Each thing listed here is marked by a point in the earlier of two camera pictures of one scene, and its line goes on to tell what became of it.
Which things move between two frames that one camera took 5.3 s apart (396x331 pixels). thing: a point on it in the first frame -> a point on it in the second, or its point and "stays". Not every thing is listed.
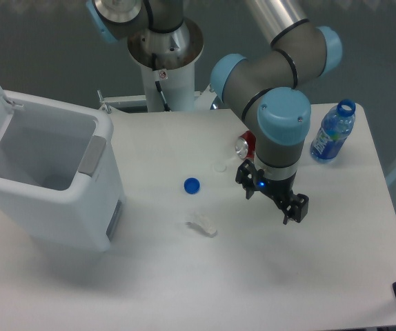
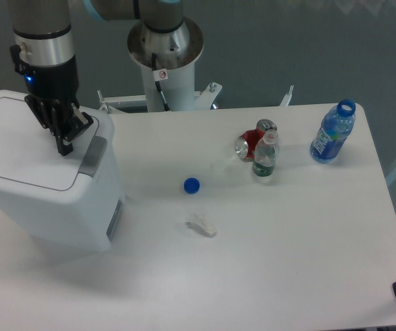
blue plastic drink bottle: [337, 123] stays
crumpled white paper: [203, 225] stays
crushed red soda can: [245, 145] stays
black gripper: [281, 191] -> [52, 92]
